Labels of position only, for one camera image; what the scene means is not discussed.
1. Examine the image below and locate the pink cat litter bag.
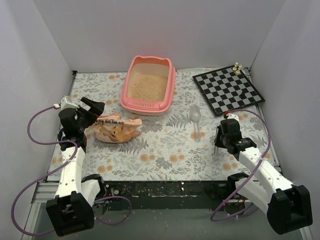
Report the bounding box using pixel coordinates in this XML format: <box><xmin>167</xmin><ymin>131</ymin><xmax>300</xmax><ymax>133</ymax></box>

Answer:
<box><xmin>88</xmin><ymin>113</ymin><xmax>143</xmax><ymax>144</ymax></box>

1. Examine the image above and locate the clear plastic scoop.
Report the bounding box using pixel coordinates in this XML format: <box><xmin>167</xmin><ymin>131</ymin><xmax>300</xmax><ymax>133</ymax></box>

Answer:
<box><xmin>189</xmin><ymin>104</ymin><xmax>202</xmax><ymax>142</ymax></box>

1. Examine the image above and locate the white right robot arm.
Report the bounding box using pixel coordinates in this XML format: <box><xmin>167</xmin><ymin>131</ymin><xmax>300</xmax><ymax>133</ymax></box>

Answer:
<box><xmin>215</xmin><ymin>114</ymin><xmax>313</xmax><ymax>235</ymax></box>

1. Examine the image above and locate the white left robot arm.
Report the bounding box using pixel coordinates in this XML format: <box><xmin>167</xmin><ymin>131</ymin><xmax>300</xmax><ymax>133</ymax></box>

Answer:
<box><xmin>46</xmin><ymin>96</ymin><xmax>107</xmax><ymax>237</ymax></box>

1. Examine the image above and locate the pink cat litter box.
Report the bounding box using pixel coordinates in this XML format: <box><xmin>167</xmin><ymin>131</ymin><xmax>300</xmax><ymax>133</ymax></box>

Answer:
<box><xmin>120</xmin><ymin>55</ymin><xmax>176</xmax><ymax>116</ymax></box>

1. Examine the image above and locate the floral table mat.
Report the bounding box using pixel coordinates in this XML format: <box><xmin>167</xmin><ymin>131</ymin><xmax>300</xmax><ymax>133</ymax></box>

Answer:
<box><xmin>70</xmin><ymin>70</ymin><xmax>268</xmax><ymax>181</ymax></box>

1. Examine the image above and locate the black grey chessboard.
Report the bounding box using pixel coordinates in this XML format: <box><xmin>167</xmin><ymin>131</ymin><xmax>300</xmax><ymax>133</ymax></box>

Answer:
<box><xmin>192</xmin><ymin>65</ymin><xmax>265</xmax><ymax>117</ymax></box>

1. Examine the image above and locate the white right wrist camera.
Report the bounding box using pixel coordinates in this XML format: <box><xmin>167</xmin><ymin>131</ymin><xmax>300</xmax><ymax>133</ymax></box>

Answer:
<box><xmin>223</xmin><ymin>111</ymin><xmax>240</xmax><ymax>122</ymax></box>

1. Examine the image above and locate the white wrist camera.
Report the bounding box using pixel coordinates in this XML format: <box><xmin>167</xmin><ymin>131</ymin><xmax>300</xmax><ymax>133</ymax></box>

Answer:
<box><xmin>53</xmin><ymin>95</ymin><xmax>79</xmax><ymax>111</ymax></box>
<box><xmin>223</xmin><ymin>111</ymin><xmax>240</xmax><ymax>122</ymax></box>

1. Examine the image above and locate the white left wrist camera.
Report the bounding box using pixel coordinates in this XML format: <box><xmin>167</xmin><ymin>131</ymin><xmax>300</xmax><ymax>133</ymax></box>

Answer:
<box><xmin>53</xmin><ymin>95</ymin><xmax>79</xmax><ymax>111</ymax></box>

